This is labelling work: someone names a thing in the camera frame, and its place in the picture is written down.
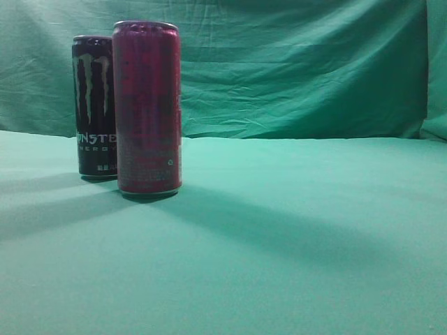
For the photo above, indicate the pink Monster energy can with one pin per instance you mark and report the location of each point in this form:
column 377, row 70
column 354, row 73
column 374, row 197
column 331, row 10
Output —
column 147, row 74

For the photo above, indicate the green table cloth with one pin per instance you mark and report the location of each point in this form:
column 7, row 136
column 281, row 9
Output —
column 264, row 237

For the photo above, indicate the green backdrop cloth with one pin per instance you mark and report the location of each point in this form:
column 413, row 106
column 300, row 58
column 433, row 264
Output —
column 250, row 69

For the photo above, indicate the black Monster energy can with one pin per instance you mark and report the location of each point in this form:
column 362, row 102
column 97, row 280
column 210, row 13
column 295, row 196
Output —
column 94, row 106

